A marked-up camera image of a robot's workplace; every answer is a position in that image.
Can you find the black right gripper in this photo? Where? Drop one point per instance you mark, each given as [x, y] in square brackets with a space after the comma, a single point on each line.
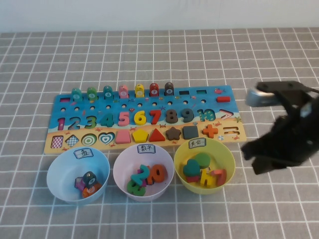
[299, 139]

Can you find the orange wooden plus sign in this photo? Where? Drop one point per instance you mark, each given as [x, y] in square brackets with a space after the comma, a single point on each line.
[209, 131]

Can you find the yellow plastic bowl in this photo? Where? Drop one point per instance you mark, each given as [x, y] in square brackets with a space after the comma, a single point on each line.
[224, 159]

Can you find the green wooden circle piece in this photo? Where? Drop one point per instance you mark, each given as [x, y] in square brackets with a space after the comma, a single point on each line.
[202, 159]

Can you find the pink wooden rectangle piece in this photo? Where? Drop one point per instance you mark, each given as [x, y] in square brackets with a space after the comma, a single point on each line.
[192, 179]

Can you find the dark grey wooden square piece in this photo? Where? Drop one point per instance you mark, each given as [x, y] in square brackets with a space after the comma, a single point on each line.
[190, 132]

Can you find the brown wooden star piece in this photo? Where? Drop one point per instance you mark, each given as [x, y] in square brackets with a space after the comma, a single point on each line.
[173, 134]

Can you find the colourful wooden number puzzle board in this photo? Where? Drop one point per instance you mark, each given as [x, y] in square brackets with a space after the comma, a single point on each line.
[177, 107]

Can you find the red wooden triangle piece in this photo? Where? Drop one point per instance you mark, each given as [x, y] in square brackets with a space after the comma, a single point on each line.
[157, 137]

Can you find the yellow wooden pentagon piece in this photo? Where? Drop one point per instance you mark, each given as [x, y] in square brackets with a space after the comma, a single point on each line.
[140, 136]

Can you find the pale pink plastic bowl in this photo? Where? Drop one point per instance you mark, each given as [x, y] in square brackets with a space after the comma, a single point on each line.
[124, 164]

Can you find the pink wooden trapezoid piece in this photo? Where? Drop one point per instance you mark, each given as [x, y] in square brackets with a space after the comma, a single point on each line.
[123, 138]

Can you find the light blue plastic bowl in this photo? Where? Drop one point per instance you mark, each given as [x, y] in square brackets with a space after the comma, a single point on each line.
[62, 174]

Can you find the yellow wooden equals sign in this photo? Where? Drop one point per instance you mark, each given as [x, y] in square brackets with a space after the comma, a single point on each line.
[205, 183]

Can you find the red wooden minus sign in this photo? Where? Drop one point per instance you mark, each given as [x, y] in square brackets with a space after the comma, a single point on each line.
[224, 99]

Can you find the dark grey wooden numeral 9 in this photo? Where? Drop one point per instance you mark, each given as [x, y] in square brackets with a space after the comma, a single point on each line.
[192, 117]

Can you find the brown wooden numeral 8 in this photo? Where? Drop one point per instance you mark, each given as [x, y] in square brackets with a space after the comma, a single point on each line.
[172, 116]

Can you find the orange wooden numeral 10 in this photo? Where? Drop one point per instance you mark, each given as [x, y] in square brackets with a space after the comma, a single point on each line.
[163, 177]

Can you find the brown wooden fish number 8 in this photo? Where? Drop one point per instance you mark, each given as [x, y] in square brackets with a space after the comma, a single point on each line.
[169, 90]

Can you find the red wooden numeral 7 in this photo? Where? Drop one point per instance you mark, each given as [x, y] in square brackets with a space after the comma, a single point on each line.
[156, 112]

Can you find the purple wooden numeral 1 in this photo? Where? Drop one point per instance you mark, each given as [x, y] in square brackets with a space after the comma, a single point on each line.
[145, 183]

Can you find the red wooden fish number 7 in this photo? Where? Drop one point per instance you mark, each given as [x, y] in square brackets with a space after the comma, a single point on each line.
[154, 90]

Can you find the yellow wooden numeral 6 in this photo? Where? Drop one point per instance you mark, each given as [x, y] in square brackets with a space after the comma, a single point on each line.
[137, 119]

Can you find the green wooden numeral 3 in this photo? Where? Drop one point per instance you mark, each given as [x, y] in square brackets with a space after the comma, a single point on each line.
[133, 189]

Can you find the yellow wooden fish number 6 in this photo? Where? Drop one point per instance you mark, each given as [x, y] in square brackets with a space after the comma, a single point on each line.
[139, 92]

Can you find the grey white checked tablecloth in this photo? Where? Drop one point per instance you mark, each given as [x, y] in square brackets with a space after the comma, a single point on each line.
[159, 62]

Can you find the pink wooden numeral 5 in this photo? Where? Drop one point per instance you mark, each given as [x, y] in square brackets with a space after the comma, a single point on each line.
[122, 115]

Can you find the pink wooden fish number 5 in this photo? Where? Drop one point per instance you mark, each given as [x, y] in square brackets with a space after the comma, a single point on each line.
[123, 92]

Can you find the teal wooden numeral 4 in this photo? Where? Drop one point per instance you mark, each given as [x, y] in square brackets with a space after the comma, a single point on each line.
[111, 122]

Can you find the teal wooden fish number 4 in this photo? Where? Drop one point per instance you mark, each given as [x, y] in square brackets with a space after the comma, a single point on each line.
[108, 94]

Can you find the dark wooden fish number 9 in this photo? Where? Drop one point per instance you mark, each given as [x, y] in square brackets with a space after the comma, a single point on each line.
[88, 178]

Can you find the green wooden fish number 3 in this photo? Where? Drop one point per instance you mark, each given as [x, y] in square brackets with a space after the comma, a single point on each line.
[92, 94]

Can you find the teal wooden fish number 2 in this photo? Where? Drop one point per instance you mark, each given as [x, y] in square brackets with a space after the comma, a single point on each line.
[76, 95]

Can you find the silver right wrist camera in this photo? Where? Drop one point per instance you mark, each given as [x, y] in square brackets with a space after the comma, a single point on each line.
[259, 98]

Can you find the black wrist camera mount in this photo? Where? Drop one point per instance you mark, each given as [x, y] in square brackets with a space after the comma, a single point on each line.
[281, 85]

